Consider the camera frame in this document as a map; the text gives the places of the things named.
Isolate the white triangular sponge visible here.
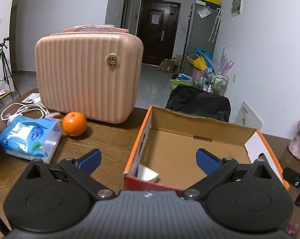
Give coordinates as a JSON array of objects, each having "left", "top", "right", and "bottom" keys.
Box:
[{"left": 136, "top": 164, "right": 159, "bottom": 183}]

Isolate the purple satin scrunchie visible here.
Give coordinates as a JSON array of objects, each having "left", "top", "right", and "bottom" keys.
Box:
[{"left": 286, "top": 223, "right": 299, "bottom": 238}]

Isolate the orange fruit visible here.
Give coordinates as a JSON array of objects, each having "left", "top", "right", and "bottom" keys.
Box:
[{"left": 61, "top": 112, "right": 87, "bottom": 137}]

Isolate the orange cardboard box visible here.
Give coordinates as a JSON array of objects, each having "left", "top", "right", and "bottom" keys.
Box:
[{"left": 123, "top": 105, "right": 290, "bottom": 195}]

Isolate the light blue tissue pack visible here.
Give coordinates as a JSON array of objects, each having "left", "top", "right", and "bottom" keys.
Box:
[{"left": 0, "top": 115, "right": 62, "bottom": 164}]

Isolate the black bag on chair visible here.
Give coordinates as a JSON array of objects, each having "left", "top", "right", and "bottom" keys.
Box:
[{"left": 166, "top": 85, "right": 231, "bottom": 122}]

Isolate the pink ribbed suitcase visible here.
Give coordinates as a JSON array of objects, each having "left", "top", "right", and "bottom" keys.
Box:
[{"left": 34, "top": 28, "right": 143, "bottom": 124}]

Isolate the yellow bag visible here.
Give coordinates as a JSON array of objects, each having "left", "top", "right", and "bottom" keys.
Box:
[{"left": 186, "top": 56, "right": 207, "bottom": 72}]

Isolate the cardboard box on floor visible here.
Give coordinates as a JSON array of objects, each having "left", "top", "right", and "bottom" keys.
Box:
[{"left": 158, "top": 59, "right": 181, "bottom": 74}]

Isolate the black tripod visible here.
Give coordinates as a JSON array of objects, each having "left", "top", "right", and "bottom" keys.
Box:
[{"left": 0, "top": 37, "right": 20, "bottom": 96}]

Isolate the white umbrella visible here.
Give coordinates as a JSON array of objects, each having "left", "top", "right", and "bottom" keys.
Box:
[{"left": 208, "top": 8, "right": 222, "bottom": 43}]

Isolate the grey refrigerator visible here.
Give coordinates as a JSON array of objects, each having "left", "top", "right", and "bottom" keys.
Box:
[{"left": 181, "top": 0, "right": 221, "bottom": 75}]

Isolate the dark entrance door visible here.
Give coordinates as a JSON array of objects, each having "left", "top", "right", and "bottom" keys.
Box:
[{"left": 136, "top": 0, "right": 181, "bottom": 66}]

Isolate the white charging cable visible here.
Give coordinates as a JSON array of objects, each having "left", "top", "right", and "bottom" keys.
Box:
[{"left": 0, "top": 101, "right": 64, "bottom": 124}]

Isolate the wire rack with bottles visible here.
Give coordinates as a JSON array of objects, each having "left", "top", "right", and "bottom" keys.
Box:
[{"left": 196, "top": 72, "right": 229, "bottom": 96}]

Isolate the white wall panel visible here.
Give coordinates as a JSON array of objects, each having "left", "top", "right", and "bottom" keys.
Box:
[{"left": 231, "top": 0, "right": 243, "bottom": 17}]

